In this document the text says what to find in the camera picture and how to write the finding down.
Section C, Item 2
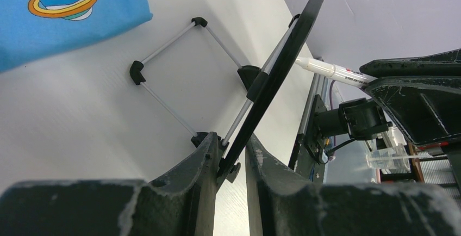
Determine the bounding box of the white marker pen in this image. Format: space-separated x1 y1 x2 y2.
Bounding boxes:
295 57 377 89

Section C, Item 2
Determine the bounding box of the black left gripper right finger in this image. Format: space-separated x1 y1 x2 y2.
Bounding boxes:
245 135 460 235

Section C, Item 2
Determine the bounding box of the blue patterned cloth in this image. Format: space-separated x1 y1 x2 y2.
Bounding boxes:
1 0 153 72

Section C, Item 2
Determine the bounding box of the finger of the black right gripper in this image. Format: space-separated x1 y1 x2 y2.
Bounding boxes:
364 76 460 145
359 49 460 78

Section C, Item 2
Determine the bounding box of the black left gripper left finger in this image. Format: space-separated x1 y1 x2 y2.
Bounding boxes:
1 132 220 235

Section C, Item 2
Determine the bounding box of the black framed whiteboard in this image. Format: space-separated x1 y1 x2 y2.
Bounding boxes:
129 0 324 187

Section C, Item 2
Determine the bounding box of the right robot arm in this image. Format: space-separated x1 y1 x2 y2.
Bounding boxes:
296 49 460 167

